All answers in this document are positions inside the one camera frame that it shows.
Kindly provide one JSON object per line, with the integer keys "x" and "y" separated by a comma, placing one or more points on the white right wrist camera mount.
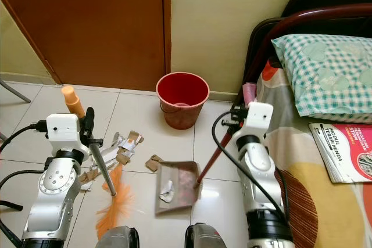
{"x": 258, "y": 119}

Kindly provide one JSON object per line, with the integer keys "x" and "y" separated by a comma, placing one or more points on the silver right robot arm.
{"x": 258, "y": 184}

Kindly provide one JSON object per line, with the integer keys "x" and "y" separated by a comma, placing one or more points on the pink and white book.
{"x": 346, "y": 149}

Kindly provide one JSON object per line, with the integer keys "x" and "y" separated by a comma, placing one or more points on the red plastic bucket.
{"x": 182, "y": 105}

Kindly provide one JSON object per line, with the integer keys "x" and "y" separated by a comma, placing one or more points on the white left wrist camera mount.
{"x": 61, "y": 132}

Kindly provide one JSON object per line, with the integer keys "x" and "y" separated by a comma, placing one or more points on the robot right leg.
{"x": 206, "y": 236}

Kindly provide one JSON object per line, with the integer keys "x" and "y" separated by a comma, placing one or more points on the robot leg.
{"x": 119, "y": 238}
{"x": 206, "y": 236}

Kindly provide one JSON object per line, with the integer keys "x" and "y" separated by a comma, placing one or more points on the robot left leg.
{"x": 119, "y": 238}

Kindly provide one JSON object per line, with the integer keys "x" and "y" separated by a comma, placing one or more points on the torn white and brown carton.
{"x": 127, "y": 146}

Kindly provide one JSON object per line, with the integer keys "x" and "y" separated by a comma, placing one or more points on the orange bristle broom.
{"x": 116, "y": 201}

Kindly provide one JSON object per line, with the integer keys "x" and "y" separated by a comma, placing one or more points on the brown wooden door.
{"x": 99, "y": 21}

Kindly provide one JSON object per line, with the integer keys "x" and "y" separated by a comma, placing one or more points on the green checked pillow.
{"x": 325, "y": 71}

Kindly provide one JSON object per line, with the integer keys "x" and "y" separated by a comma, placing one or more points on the bed with patterned sheet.
{"x": 325, "y": 207}

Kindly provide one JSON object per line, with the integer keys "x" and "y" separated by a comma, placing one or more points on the dark bed headboard frame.
{"x": 302, "y": 18}

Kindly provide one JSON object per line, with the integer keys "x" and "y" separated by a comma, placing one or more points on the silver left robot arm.
{"x": 52, "y": 201}

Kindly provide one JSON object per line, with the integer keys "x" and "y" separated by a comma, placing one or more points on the brown cardboard piece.
{"x": 156, "y": 162}

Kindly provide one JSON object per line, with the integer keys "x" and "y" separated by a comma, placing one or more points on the crumpled white paper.
{"x": 167, "y": 190}

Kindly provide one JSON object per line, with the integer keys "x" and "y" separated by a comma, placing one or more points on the grey metal chair leg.
{"x": 14, "y": 92}

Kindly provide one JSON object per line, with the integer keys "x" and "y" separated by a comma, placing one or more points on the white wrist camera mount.
{"x": 61, "y": 132}
{"x": 258, "y": 119}

